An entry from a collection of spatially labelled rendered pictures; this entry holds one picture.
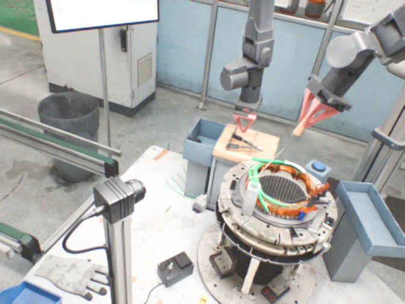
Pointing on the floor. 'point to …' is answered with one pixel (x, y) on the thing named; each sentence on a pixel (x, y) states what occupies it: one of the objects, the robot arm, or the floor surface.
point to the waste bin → (70, 174)
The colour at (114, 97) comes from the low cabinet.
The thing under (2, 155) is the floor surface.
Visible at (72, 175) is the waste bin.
